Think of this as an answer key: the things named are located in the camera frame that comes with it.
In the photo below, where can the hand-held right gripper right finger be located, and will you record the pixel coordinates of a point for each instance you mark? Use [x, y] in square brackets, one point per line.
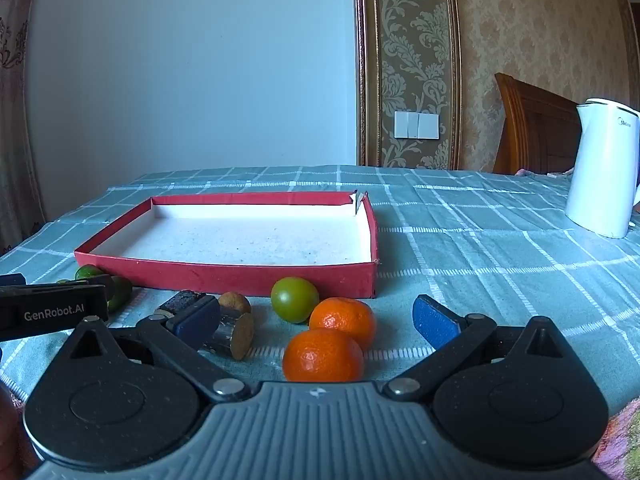
[435, 322]

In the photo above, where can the floral blanket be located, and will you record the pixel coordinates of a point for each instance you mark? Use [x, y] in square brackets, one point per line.
[620, 440]

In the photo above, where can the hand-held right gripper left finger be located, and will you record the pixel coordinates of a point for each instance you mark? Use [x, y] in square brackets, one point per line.
[197, 322]

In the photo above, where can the green tangerine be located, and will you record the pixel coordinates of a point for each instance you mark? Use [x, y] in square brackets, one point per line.
[87, 272]
[295, 299]
[121, 294]

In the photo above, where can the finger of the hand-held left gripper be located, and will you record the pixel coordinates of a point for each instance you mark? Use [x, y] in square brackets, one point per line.
[104, 282]

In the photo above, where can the pink cloth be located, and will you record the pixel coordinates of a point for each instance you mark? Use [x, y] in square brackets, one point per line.
[523, 172]

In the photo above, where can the white wall switch panel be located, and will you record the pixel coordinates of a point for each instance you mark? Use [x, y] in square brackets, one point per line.
[416, 124]

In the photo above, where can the brown round fruit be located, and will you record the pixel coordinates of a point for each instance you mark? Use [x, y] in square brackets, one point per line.
[234, 302]

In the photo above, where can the green checked tablecloth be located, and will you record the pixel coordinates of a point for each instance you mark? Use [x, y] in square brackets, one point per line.
[475, 255]

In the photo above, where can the red cardboard box tray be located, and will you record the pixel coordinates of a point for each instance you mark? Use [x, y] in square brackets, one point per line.
[250, 235]

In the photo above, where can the white electric kettle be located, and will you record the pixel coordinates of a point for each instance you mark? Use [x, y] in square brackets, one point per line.
[602, 170]

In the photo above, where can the orange tangerine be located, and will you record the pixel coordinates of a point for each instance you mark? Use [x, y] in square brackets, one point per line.
[324, 357]
[345, 321]

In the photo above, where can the wooden headboard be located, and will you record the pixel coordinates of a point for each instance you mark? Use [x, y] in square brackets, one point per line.
[537, 130]

